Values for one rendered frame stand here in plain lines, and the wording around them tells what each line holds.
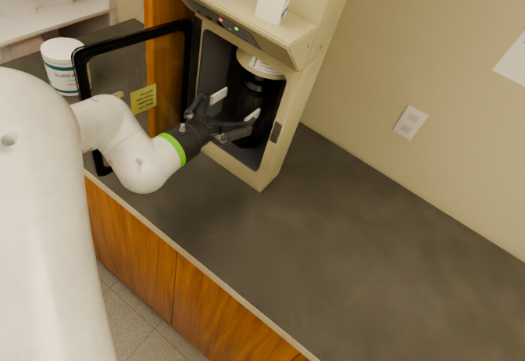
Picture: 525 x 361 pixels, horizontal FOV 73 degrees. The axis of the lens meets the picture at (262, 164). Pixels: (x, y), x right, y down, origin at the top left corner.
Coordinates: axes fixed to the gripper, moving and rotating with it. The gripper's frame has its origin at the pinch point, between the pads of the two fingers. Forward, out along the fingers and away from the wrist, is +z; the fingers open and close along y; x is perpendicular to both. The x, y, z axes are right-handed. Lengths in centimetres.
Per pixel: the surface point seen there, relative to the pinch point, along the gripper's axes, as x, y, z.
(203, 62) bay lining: -7.9, 12.3, -2.2
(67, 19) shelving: 27, 101, 14
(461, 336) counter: 25, -84, -2
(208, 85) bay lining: 1.9, 12.4, 1.6
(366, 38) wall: -15.5, -16.2, 40.2
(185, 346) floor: 119, -17, -29
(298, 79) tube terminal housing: -19.3, -15.7, -2.9
